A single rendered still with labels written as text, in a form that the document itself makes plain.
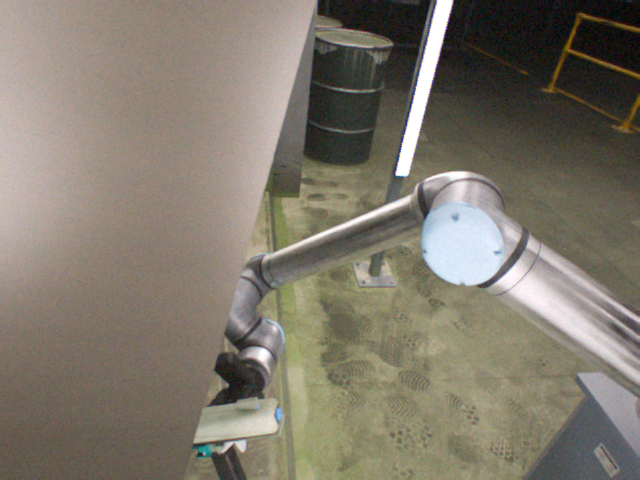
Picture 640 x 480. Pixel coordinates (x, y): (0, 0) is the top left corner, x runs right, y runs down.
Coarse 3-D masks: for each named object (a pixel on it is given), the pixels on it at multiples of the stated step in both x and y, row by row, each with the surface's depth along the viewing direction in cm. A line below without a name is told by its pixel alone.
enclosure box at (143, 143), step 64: (0, 0) 21; (64, 0) 22; (128, 0) 22; (192, 0) 23; (256, 0) 24; (0, 64) 23; (64, 64) 23; (128, 64) 24; (192, 64) 25; (256, 64) 26; (0, 128) 25; (64, 128) 25; (128, 128) 26; (192, 128) 27; (256, 128) 28; (0, 192) 27; (64, 192) 28; (128, 192) 28; (192, 192) 30; (256, 192) 31; (0, 256) 29; (64, 256) 30; (128, 256) 31; (192, 256) 33; (0, 320) 32; (64, 320) 33; (128, 320) 35; (192, 320) 36; (0, 384) 36; (64, 384) 37; (128, 384) 39; (192, 384) 41; (0, 448) 40; (64, 448) 42; (128, 448) 44
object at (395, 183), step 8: (432, 0) 152; (424, 32) 159; (424, 40) 159; (416, 64) 165; (416, 72) 165; (408, 104) 173; (400, 136) 181; (392, 168) 190; (392, 176) 190; (400, 176) 189; (392, 184) 191; (400, 184) 191; (392, 192) 193; (400, 192) 193; (392, 200) 195; (376, 256) 214; (376, 264) 217; (376, 272) 220
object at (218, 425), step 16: (240, 400) 69; (256, 400) 68; (272, 400) 69; (208, 416) 70; (224, 416) 69; (240, 416) 68; (256, 416) 67; (272, 416) 67; (208, 432) 68; (224, 432) 68; (240, 432) 68; (256, 432) 67; (272, 432) 67; (224, 464) 72; (240, 464) 75
